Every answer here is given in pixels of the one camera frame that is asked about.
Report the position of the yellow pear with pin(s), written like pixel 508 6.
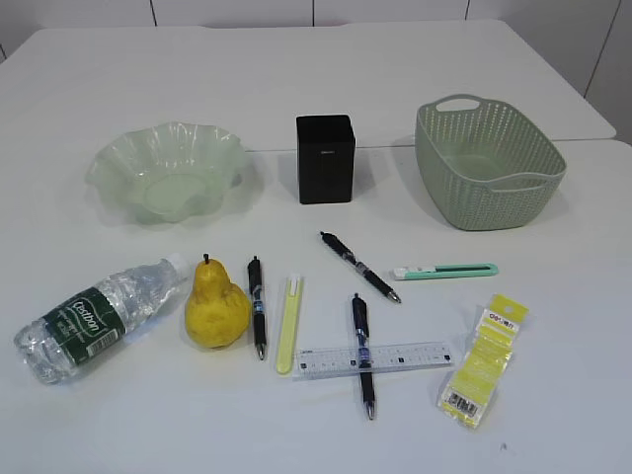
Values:
pixel 218 311

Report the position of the green utility knife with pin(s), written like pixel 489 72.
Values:
pixel 445 271

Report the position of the yellow waste paper package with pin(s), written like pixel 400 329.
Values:
pixel 469 389

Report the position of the clear plastic water bottle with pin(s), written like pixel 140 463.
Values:
pixel 58 344

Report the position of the black pen upper middle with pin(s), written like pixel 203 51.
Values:
pixel 346 254

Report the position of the black pen left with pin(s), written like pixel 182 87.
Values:
pixel 255 278

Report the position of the black pen on ruler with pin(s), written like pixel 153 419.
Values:
pixel 363 345

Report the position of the black square pen holder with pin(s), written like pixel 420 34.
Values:
pixel 326 148

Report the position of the yellow utility knife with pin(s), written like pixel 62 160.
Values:
pixel 289 316

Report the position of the clear plastic ruler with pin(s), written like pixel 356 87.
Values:
pixel 333 363

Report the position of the green wavy glass plate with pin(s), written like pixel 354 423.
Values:
pixel 168 172

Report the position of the green plastic woven basket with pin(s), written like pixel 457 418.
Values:
pixel 486 168

